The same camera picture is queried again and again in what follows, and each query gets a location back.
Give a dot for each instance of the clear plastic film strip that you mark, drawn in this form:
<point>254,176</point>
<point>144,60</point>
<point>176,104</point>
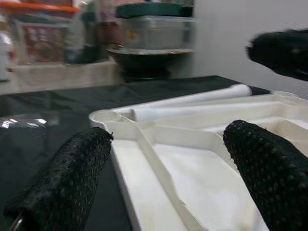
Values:
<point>24,122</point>

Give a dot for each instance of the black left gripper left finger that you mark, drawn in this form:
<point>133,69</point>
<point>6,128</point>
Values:
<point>60,183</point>

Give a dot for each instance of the clear container purple lid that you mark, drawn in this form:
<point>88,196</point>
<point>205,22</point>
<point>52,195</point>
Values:
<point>110,29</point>

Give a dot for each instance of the white plastic children table top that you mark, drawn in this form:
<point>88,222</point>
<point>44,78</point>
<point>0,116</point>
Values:
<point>192,180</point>

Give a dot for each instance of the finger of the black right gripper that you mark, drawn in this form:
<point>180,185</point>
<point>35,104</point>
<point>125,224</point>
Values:
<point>281,53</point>

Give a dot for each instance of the black plastic table cover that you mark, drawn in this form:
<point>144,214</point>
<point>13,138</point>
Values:
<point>60,103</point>

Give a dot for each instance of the brown printed carton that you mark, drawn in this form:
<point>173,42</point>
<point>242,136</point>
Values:
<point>45,43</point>

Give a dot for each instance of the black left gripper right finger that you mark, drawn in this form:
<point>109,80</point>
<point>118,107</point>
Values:
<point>272,173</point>

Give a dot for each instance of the clear plastic container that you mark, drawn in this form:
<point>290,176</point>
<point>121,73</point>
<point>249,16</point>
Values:
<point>158,32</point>

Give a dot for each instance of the black plastic bag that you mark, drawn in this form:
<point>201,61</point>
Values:
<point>84,41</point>

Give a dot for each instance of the black round wok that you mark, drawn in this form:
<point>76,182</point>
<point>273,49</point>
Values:
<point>149,59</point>

